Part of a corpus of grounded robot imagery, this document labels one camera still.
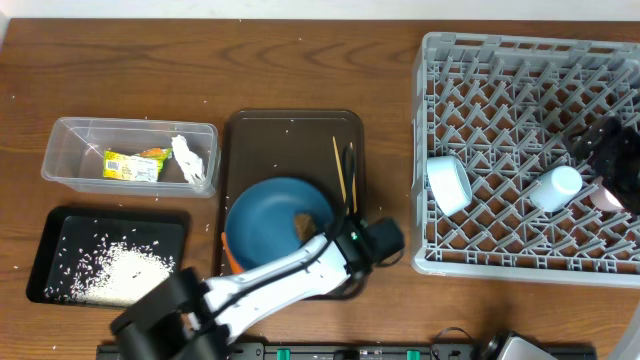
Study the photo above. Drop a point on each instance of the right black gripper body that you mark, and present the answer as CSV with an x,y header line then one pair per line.
x,y
618,162

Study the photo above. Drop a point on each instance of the pink cup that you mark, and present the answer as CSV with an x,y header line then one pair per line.
x,y
603,199

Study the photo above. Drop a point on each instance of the light blue cup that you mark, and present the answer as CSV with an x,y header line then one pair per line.
x,y
556,188

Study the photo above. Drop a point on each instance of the light blue bowl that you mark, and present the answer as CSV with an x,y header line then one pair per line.
x,y
449,184

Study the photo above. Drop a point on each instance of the dark blue plate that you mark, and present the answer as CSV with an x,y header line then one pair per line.
x,y
260,225

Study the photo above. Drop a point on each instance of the white napkin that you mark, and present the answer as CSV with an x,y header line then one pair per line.
x,y
190,163

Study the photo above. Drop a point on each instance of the yellow green snack wrapper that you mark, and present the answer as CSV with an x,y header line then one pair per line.
x,y
141,167

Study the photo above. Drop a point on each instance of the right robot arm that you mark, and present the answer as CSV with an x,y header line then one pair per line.
x,y
624,183

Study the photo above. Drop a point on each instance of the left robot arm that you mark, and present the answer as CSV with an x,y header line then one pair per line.
x,y
185,318

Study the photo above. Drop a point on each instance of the grey dishwasher rack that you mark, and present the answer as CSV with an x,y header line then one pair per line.
x,y
500,105

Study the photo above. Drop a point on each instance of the black waste tray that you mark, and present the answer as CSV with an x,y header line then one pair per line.
x,y
77,226

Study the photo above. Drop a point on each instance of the left wooden chopstick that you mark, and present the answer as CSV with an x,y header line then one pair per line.
x,y
339,169

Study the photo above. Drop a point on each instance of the wooden chopstick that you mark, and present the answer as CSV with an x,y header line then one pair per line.
x,y
353,179
339,169

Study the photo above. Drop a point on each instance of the brown serving tray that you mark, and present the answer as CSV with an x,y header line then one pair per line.
x,y
261,144

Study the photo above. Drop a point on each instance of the right wooden chopstick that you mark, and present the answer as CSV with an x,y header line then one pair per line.
x,y
353,179

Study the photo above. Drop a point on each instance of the brown food clump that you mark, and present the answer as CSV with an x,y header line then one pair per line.
x,y
305,227

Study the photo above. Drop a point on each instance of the orange carrot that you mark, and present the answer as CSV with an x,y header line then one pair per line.
x,y
236,268

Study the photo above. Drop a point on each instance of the clear plastic bin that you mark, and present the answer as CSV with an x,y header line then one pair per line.
x,y
76,155

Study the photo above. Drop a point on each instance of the white rice pile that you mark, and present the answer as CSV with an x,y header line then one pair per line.
x,y
106,273

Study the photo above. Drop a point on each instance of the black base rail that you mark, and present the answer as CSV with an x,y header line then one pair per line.
x,y
258,351

